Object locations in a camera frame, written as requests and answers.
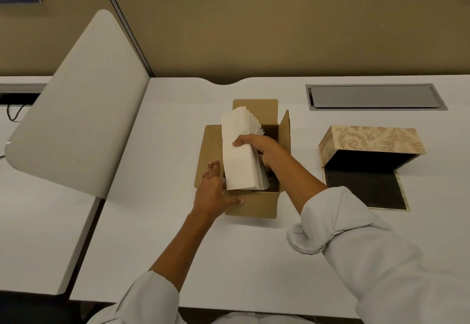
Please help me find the stack of white paper napkins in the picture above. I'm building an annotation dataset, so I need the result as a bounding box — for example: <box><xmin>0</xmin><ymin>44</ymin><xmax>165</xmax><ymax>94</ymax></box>
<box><xmin>220</xmin><ymin>106</ymin><xmax>271</xmax><ymax>191</ymax></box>

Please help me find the beige fabric partition panel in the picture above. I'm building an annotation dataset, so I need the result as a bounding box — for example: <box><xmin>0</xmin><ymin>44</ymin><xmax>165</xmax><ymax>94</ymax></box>
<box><xmin>0</xmin><ymin>0</ymin><xmax>149</xmax><ymax>77</ymax></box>
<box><xmin>106</xmin><ymin>0</ymin><xmax>470</xmax><ymax>86</ymax></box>

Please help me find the aluminium partition post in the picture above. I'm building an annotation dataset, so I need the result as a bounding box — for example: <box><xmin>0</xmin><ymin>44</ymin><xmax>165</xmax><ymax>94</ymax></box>
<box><xmin>99</xmin><ymin>0</ymin><xmax>155</xmax><ymax>78</ymax></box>

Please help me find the brown cardboard box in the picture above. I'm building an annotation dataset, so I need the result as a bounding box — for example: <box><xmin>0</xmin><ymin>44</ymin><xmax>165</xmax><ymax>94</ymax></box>
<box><xmin>194</xmin><ymin>99</ymin><xmax>291</xmax><ymax>219</ymax></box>

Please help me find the white shirt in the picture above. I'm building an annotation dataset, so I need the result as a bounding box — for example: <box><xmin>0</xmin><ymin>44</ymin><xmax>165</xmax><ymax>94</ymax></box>
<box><xmin>86</xmin><ymin>186</ymin><xmax>470</xmax><ymax>324</ymax></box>

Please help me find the white rounded desk divider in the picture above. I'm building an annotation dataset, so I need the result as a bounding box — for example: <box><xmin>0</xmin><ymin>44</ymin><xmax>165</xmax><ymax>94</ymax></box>
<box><xmin>4</xmin><ymin>9</ymin><xmax>151</xmax><ymax>200</ymax></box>

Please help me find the person's left forearm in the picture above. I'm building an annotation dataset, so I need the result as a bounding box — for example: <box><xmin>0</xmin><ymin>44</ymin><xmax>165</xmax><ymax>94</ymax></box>
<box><xmin>149</xmin><ymin>208</ymin><xmax>224</xmax><ymax>293</ymax></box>

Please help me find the person's right forearm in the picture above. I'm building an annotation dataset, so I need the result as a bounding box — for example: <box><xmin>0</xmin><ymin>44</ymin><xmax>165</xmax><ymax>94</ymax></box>
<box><xmin>266</xmin><ymin>148</ymin><xmax>328</xmax><ymax>215</ymax></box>

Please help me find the grey metal desk cable hatch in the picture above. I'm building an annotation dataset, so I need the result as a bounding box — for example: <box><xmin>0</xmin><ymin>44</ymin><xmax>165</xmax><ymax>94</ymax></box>
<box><xmin>0</xmin><ymin>83</ymin><xmax>47</xmax><ymax>106</ymax></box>
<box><xmin>305</xmin><ymin>84</ymin><xmax>448</xmax><ymax>111</ymax></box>

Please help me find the beige floral box, black lining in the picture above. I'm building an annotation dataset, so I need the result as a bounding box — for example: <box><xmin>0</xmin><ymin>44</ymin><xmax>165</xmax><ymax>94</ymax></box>
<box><xmin>318</xmin><ymin>126</ymin><xmax>427</xmax><ymax>212</ymax></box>

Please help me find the person's left hand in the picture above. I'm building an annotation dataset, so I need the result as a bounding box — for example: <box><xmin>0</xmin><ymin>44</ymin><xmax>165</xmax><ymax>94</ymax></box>
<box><xmin>191</xmin><ymin>160</ymin><xmax>245</xmax><ymax>220</ymax></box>

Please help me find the black cable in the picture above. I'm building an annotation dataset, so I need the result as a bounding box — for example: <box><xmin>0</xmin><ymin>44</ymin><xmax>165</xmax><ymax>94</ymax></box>
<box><xmin>5</xmin><ymin>103</ymin><xmax>27</xmax><ymax>122</ymax></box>

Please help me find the person's right hand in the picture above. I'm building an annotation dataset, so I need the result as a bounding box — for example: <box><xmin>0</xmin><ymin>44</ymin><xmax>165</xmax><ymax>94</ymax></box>
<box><xmin>232</xmin><ymin>134</ymin><xmax>291</xmax><ymax>171</ymax></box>

